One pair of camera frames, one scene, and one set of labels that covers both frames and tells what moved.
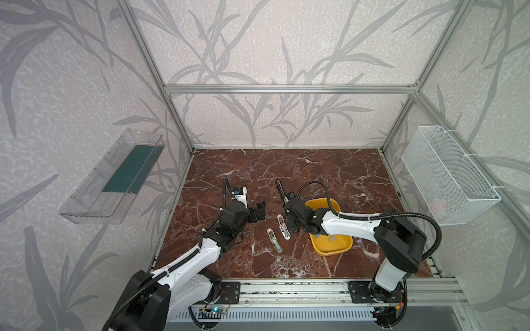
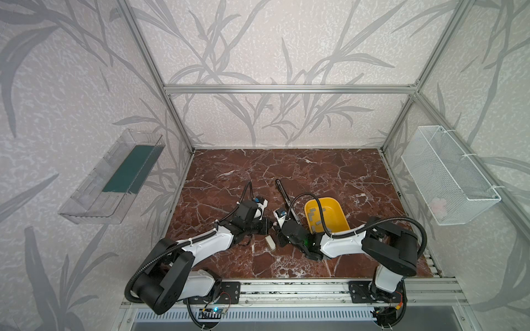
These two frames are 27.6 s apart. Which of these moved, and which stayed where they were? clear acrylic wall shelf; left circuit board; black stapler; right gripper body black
Moved: right gripper body black
Stayed: left circuit board; black stapler; clear acrylic wall shelf
